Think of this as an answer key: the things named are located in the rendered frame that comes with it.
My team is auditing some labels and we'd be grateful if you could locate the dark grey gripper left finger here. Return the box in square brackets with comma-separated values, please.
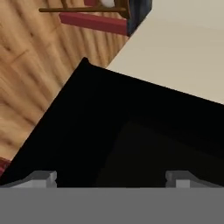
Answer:
[0, 170, 58, 189]

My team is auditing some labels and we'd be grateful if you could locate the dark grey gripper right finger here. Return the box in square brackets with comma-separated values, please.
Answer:
[164, 170, 224, 189]

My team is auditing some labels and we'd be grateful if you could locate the wooden stool with red cushion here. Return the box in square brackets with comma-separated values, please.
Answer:
[38, 0, 131, 37]

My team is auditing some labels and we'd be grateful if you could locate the dark blue-grey counter cabinet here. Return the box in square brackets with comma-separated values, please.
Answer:
[126, 0, 153, 38]

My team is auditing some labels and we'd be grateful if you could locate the black microwave oven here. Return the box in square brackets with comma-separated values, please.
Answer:
[0, 57, 224, 189]

